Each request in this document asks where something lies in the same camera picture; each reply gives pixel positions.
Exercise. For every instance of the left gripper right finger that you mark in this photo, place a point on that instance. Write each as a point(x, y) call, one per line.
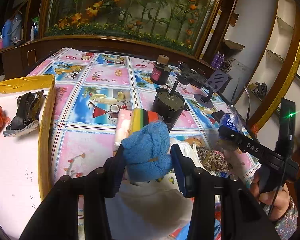
point(184, 172)

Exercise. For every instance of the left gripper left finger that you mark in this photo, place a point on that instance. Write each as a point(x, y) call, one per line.
point(114, 170)

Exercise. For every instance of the blue knitted cloth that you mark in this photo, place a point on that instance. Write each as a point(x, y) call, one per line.
point(146, 153)

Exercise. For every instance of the pink tissue pack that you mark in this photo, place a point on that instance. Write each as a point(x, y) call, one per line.
point(122, 128)

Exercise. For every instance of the black snack packet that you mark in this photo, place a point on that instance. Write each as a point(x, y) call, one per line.
point(26, 119)

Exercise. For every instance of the person right hand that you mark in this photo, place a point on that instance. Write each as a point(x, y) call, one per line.
point(281, 203)

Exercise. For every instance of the brown knitted sock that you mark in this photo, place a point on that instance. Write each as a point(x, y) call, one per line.
point(213, 160)

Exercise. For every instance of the white cloth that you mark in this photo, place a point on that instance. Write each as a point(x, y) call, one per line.
point(148, 210)

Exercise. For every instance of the rainbow striped sponge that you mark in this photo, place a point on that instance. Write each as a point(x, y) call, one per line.
point(140, 118)

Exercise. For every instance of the large black gear motor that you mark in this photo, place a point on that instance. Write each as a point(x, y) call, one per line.
point(169, 104)

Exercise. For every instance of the colourful patterned tablecloth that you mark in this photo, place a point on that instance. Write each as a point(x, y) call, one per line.
point(91, 89)

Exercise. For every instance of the purple phone stand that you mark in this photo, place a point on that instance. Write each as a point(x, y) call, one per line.
point(213, 85)

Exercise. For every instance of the yellow cardboard box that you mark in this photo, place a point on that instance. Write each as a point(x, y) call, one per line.
point(24, 160)

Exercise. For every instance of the purple bottles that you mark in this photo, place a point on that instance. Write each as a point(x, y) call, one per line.
point(218, 60)

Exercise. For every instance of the flower landscape painting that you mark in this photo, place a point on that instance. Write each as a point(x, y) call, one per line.
point(176, 24)

